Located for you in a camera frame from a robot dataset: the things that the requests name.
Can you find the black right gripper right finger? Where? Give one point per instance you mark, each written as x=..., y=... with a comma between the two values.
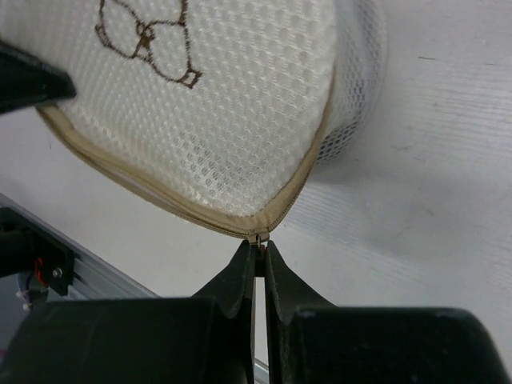
x=301, y=326

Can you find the aluminium mounting rail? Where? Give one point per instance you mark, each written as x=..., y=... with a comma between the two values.
x=93, y=277

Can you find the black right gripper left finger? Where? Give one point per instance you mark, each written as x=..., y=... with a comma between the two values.
x=230, y=351

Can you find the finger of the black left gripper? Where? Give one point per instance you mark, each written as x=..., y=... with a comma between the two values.
x=27, y=82

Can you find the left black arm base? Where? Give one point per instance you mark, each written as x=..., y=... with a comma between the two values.
x=28, y=247

